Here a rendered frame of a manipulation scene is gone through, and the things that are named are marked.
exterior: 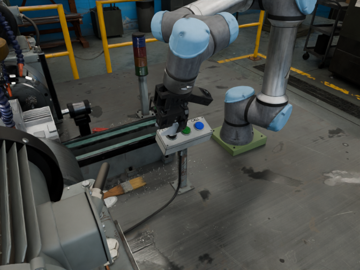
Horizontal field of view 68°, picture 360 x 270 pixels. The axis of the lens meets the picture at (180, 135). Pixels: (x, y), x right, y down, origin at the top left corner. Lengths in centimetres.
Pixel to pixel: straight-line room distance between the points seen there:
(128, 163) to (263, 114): 55
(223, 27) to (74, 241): 50
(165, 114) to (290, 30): 50
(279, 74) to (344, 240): 56
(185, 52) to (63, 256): 40
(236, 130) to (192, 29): 69
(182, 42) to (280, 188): 72
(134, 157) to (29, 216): 80
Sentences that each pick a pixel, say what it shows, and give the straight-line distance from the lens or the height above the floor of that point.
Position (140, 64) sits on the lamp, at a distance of 130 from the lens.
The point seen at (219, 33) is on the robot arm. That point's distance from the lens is 62.
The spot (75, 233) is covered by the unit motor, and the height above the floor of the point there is 131.
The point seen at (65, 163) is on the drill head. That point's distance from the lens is 69.
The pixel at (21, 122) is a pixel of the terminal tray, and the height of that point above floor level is 111.
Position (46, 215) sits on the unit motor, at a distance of 32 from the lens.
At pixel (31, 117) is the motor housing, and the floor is 111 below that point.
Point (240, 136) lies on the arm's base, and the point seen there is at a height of 87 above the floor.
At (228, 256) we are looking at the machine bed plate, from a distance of 87.
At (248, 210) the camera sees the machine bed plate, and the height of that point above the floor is 80.
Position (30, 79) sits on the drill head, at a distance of 115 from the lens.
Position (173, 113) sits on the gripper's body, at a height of 120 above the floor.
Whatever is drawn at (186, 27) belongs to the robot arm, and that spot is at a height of 141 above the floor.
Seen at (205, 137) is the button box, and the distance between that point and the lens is 87.
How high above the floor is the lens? 154
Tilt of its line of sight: 36 degrees down
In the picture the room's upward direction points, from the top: straight up
